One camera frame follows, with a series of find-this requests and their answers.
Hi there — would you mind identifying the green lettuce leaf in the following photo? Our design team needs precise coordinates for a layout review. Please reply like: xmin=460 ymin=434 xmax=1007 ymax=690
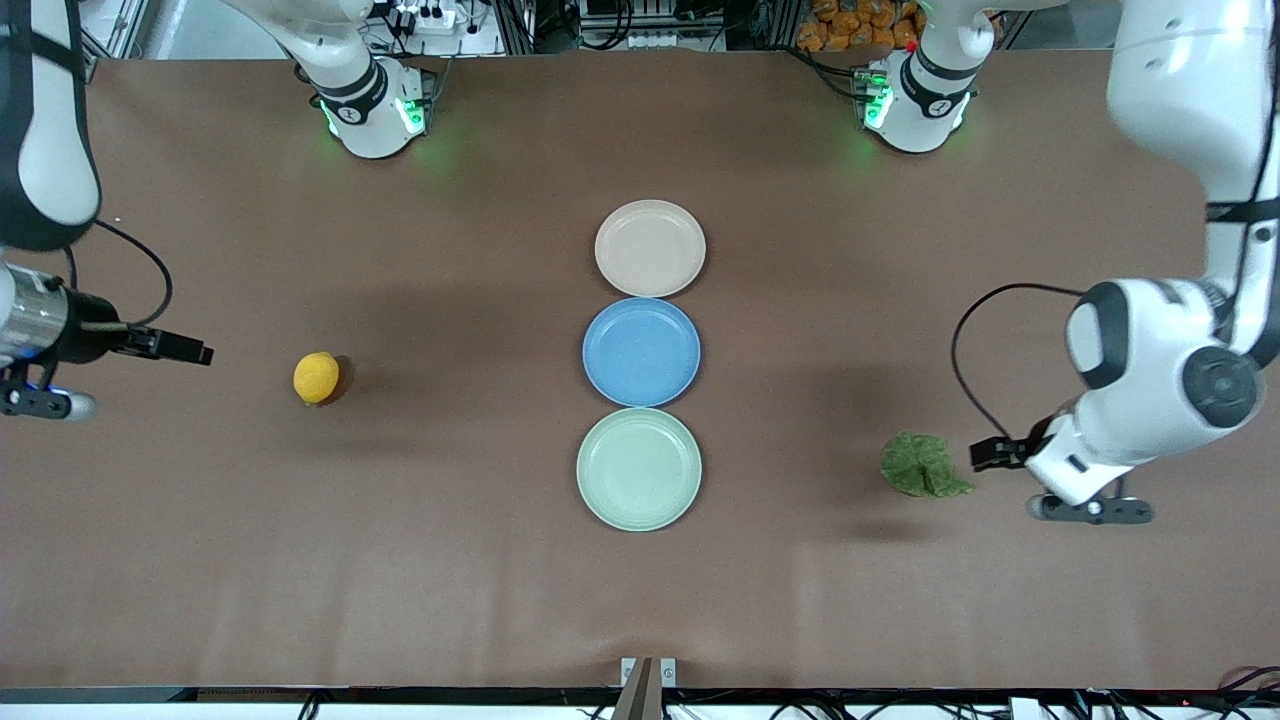
xmin=880 ymin=431 xmax=974 ymax=499

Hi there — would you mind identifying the yellow lemon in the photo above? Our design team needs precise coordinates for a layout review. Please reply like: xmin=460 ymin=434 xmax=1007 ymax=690
xmin=293 ymin=351 xmax=341 ymax=406

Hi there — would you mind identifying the pale green round plate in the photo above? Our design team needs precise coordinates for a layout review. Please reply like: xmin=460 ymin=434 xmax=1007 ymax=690
xmin=576 ymin=407 xmax=703 ymax=532

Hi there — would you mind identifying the blue round plate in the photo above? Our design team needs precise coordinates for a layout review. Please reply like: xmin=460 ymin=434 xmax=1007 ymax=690
xmin=582 ymin=297 xmax=702 ymax=409

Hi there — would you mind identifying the beige round plate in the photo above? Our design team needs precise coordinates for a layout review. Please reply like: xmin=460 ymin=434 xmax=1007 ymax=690
xmin=594 ymin=199 xmax=707 ymax=299

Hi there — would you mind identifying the white power strip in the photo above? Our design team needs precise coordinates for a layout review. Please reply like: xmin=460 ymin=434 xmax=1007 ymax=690
xmin=383 ymin=3 xmax=463 ymax=33

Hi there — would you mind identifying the dark equipment rack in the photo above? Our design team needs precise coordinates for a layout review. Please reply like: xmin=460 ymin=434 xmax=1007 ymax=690
xmin=495 ymin=0 xmax=801 ymax=54

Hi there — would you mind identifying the aluminium profile frame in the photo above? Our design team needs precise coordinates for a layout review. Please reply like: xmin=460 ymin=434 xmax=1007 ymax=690
xmin=80 ymin=0 xmax=151 ymax=61

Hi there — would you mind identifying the metal table edge bracket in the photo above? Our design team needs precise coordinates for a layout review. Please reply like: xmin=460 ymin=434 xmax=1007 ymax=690
xmin=610 ymin=656 xmax=679 ymax=720

